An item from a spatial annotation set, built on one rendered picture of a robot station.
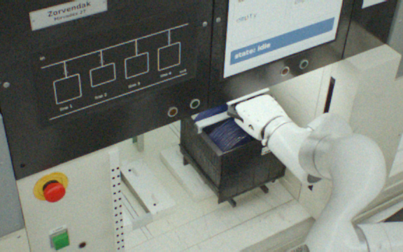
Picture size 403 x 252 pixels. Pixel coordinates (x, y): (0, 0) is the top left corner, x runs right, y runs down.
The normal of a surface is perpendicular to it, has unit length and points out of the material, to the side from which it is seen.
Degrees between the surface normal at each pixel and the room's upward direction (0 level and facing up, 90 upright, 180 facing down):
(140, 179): 0
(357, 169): 34
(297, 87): 90
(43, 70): 90
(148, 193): 0
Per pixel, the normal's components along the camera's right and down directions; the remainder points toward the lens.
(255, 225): 0.04, -0.75
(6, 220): 0.52, 0.58
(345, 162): -0.71, -0.32
